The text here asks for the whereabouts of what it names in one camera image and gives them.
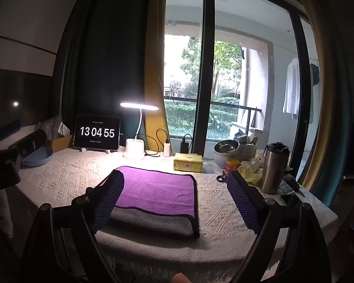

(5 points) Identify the blue round bowl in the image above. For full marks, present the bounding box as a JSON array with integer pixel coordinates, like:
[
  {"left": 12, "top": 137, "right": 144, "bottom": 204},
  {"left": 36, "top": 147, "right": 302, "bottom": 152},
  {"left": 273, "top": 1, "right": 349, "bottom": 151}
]
[{"left": 21, "top": 146, "right": 54, "bottom": 166}]

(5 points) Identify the black charging cable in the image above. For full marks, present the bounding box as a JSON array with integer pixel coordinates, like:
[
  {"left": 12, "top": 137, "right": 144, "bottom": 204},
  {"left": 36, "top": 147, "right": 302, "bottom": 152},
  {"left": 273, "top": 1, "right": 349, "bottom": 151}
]
[{"left": 144, "top": 129, "right": 169, "bottom": 156}]

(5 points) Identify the dark green curtain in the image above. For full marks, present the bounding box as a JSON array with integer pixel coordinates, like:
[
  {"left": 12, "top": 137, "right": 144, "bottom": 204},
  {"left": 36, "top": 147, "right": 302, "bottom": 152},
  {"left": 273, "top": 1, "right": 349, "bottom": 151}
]
[{"left": 55, "top": 0, "right": 166, "bottom": 126}]

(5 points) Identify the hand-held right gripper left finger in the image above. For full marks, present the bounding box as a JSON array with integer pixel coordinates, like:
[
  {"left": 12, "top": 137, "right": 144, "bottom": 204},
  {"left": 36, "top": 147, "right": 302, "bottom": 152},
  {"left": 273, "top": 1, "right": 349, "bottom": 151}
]
[{"left": 21, "top": 170, "right": 125, "bottom": 283}]

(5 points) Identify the dark hanging garment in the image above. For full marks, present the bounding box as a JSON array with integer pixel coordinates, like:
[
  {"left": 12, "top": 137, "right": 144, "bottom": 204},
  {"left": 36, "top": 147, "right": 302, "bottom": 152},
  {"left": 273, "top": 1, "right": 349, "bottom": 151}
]
[{"left": 309, "top": 63, "right": 321, "bottom": 87}]

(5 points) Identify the black tablet clock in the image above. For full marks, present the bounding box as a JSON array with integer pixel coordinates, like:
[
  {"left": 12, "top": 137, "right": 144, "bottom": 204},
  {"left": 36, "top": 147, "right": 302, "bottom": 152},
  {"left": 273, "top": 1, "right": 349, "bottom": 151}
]
[{"left": 73, "top": 115, "right": 121, "bottom": 153}]

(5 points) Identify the yellow plastic bag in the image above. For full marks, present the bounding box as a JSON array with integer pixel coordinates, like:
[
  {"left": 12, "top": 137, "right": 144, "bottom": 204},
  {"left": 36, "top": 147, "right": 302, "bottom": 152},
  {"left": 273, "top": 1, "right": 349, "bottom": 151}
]
[{"left": 237, "top": 159, "right": 264, "bottom": 187}]

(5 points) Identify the white desk lamp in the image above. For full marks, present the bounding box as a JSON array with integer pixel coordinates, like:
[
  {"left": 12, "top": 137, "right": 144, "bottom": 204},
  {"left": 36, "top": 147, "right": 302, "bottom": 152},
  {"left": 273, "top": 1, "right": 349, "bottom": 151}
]
[{"left": 119, "top": 101, "right": 159, "bottom": 159}]

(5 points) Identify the white hanging shirt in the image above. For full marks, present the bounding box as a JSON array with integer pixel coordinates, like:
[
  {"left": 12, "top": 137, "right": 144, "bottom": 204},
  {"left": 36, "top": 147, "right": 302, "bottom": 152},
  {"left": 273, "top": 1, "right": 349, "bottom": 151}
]
[{"left": 282, "top": 58, "right": 301, "bottom": 116}]

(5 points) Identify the stainless steel bowl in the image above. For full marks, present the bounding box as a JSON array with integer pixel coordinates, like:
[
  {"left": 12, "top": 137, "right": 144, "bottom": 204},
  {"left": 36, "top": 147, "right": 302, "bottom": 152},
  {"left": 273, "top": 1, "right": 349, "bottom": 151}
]
[{"left": 214, "top": 151, "right": 239, "bottom": 169}]

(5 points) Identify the cardboard box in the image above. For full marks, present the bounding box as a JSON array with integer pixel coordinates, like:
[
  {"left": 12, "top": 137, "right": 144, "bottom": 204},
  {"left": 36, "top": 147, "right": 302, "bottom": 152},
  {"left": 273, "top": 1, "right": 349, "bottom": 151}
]
[{"left": 51, "top": 134, "right": 74, "bottom": 151}]

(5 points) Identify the yellow teal curtain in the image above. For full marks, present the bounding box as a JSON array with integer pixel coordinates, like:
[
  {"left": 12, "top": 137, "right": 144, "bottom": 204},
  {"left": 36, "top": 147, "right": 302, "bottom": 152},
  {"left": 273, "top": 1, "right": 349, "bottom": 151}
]
[{"left": 293, "top": 0, "right": 354, "bottom": 208}]

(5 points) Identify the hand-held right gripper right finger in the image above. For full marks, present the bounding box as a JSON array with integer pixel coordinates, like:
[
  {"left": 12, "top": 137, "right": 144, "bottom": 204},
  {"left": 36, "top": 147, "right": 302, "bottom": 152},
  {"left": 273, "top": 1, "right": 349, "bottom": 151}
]
[{"left": 226, "top": 170, "right": 333, "bottom": 283}]

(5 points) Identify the white perforated basket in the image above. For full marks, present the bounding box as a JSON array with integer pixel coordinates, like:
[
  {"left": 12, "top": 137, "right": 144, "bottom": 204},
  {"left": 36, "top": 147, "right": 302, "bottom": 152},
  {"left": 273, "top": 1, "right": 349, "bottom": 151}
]
[{"left": 238, "top": 143, "right": 258, "bottom": 160}]

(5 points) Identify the steel thermos bottle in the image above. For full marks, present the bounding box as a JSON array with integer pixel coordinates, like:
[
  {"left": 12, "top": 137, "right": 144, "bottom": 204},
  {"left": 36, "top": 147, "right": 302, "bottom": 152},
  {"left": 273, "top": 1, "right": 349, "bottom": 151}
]
[{"left": 261, "top": 142, "right": 290, "bottom": 195}]

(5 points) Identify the red yellow can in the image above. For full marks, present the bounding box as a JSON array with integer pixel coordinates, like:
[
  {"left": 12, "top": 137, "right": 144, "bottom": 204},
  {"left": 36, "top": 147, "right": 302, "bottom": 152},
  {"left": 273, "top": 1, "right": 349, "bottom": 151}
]
[{"left": 225, "top": 158, "right": 240, "bottom": 173}]

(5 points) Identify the yellow tissue box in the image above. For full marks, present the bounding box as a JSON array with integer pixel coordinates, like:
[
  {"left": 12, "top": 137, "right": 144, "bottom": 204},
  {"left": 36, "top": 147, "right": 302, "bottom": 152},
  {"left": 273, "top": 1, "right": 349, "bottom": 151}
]
[{"left": 173, "top": 152, "right": 204, "bottom": 172}]

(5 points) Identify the grey towel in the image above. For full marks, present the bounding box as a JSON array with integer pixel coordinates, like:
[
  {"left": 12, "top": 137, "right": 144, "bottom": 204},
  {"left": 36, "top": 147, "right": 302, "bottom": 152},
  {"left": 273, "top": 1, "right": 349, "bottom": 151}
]
[{"left": 107, "top": 206, "right": 201, "bottom": 239}]

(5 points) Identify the white textured tablecloth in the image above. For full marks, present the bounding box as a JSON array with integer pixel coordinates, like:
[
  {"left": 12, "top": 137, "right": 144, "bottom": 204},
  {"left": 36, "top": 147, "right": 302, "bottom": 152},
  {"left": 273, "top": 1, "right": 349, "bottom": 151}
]
[{"left": 18, "top": 147, "right": 339, "bottom": 272}]

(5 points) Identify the person's right hand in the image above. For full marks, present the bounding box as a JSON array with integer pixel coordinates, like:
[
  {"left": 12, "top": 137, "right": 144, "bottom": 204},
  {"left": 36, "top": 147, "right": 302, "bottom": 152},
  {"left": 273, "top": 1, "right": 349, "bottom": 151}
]
[{"left": 170, "top": 272, "right": 193, "bottom": 283}]

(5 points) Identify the purple towel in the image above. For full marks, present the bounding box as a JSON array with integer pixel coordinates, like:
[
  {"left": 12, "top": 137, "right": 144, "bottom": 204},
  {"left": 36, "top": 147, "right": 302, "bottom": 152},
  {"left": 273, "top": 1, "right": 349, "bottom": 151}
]
[{"left": 113, "top": 166, "right": 199, "bottom": 218}]

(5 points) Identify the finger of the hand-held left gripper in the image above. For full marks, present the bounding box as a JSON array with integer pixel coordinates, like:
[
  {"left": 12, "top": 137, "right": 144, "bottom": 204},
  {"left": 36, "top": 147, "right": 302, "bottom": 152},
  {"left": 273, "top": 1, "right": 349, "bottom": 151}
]
[
  {"left": 8, "top": 129, "right": 48, "bottom": 157},
  {"left": 0, "top": 119, "right": 22, "bottom": 151}
]

